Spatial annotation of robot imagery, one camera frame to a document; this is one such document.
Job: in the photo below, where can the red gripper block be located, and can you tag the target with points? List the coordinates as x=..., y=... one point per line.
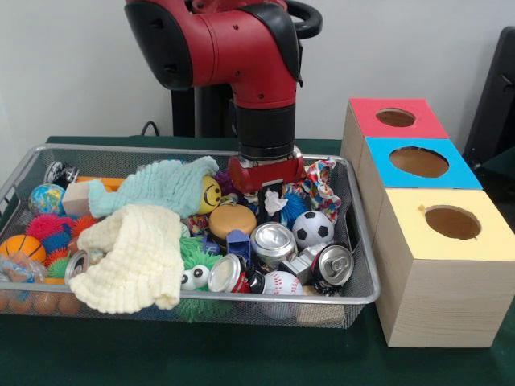
x=265, y=175

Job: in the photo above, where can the yellow smiley ball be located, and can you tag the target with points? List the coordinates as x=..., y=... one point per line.
x=209, y=195

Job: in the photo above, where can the mint green knitted cloth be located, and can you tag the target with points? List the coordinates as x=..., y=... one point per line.
x=153, y=189

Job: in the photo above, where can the cream knitted cloth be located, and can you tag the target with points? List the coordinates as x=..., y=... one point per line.
x=129, y=257

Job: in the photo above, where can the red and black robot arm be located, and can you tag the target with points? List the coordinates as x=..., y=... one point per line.
x=233, y=48

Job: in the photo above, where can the shallow clear mesh bin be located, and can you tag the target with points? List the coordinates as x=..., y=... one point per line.
x=358, y=265

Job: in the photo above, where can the wooden box with three holes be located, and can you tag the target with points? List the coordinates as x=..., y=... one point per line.
x=434, y=281

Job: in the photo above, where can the toy burger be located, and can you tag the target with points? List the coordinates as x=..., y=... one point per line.
x=232, y=219

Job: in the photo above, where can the open silver can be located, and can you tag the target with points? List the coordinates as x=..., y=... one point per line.
x=272, y=243

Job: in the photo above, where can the small soccer ball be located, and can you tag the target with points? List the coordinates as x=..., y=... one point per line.
x=313, y=229

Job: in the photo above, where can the small blue toy brick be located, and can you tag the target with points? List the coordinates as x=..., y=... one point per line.
x=239, y=244

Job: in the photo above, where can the red crushed can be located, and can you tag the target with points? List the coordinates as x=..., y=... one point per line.
x=233, y=275

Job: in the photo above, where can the white toy baseball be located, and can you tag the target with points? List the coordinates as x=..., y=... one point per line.
x=283, y=283

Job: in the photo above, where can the silver crushed can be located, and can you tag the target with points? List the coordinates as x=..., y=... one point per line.
x=332, y=265

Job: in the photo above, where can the green spiky ball with eyes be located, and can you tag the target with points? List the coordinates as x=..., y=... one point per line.
x=193, y=277

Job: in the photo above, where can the dark green table cloth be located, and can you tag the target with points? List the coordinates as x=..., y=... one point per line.
x=241, y=354

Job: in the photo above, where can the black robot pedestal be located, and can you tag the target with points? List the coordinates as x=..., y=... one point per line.
x=310, y=20

